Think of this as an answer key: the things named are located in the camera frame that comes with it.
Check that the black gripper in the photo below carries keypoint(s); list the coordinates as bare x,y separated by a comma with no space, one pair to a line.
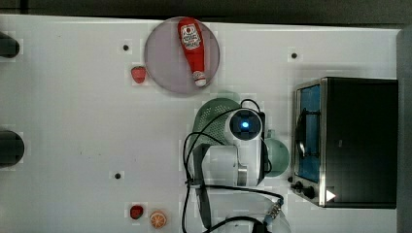
262,117

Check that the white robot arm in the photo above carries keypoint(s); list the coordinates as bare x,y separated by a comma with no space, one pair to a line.
225,161

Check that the light green mug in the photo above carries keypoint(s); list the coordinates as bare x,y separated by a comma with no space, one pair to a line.
278,155

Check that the silver toaster oven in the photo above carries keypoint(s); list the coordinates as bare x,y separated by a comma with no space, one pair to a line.
344,142

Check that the round grey plate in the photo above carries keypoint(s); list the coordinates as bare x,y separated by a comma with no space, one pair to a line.
166,63

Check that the red ketchup bottle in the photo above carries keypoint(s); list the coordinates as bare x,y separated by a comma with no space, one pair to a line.
190,37

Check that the toy orange slice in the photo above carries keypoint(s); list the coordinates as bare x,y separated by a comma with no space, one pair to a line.
158,219

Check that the dark red toy strawberry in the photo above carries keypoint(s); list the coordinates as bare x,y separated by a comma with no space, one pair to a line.
136,211

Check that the black cylinder post lower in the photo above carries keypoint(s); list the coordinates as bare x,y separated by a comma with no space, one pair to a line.
11,148

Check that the black cylinder post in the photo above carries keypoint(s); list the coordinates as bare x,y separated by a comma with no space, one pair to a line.
11,148
9,47

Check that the black cylinder post upper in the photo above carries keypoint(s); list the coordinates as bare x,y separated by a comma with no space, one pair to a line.
9,47

